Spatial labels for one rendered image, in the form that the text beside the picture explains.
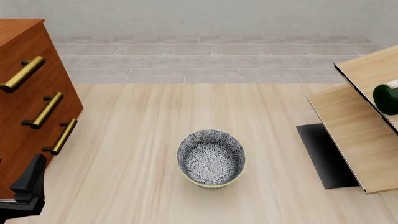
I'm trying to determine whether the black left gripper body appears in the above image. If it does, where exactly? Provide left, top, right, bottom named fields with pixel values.
left=0, top=196, right=46, bottom=217

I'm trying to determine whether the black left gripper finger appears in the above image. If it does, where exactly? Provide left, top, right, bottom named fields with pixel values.
left=9, top=153, right=48, bottom=202

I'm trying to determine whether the pale wooden wine rack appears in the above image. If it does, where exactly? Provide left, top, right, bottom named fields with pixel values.
left=295, top=45, right=398, bottom=195

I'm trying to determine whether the dark green wine bottle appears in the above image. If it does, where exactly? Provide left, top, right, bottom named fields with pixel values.
left=373, top=78, right=398, bottom=116

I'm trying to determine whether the brown wooden cabinet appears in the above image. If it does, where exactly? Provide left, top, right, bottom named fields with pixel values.
left=0, top=18, right=85, bottom=200

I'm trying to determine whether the blue white patterned bowl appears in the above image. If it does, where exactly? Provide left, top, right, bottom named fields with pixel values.
left=176, top=129, right=247, bottom=190

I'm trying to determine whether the long brass drawer handle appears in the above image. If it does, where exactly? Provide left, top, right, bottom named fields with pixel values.
left=0, top=55, right=46, bottom=94
left=21, top=91, right=65, bottom=130
left=42, top=118, right=78, bottom=156

